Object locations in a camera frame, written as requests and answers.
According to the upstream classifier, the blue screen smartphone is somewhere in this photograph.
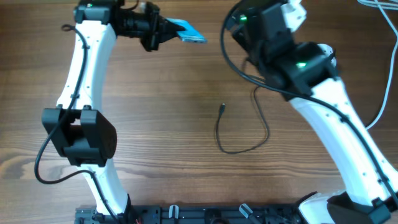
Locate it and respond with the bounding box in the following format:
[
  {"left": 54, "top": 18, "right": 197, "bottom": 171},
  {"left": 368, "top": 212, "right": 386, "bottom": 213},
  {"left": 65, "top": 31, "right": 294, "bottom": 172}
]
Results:
[{"left": 167, "top": 18, "right": 207, "bottom": 44}]

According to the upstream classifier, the black usb charger cable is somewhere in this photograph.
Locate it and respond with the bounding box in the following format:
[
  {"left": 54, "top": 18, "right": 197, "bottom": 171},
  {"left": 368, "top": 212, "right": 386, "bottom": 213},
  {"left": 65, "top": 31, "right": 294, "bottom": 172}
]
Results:
[{"left": 215, "top": 55, "right": 270, "bottom": 155}]

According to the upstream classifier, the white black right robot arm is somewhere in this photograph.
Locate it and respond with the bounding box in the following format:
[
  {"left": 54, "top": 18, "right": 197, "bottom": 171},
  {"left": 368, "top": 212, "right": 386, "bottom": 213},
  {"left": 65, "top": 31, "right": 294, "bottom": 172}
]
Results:
[{"left": 221, "top": 1, "right": 397, "bottom": 223}]

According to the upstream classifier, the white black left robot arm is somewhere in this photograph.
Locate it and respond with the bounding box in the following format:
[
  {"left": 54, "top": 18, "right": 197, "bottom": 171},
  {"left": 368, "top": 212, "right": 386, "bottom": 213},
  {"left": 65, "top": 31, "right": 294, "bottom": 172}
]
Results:
[{"left": 42, "top": 1, "right": 205, "bottom": 223}]

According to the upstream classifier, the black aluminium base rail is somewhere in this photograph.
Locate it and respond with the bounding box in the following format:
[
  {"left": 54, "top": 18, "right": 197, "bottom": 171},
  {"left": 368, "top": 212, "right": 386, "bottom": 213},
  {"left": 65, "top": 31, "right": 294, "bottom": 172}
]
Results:
[{"left": 75, "top": 203, "right": 306, "bottom": 224}]

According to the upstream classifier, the white cables top corner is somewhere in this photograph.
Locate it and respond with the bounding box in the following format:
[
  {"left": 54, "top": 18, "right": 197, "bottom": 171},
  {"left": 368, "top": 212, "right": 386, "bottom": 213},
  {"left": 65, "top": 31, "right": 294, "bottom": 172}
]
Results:
[{"left": 356, "top": 0, "right": 398, "bottom": 11}]

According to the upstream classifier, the white power strip cord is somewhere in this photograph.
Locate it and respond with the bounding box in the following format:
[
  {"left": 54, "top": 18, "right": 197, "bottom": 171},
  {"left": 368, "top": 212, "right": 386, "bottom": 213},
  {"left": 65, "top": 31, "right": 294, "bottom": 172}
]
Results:
[{"left": 365, "top": 0, "right": 398, "bottom": 131}]

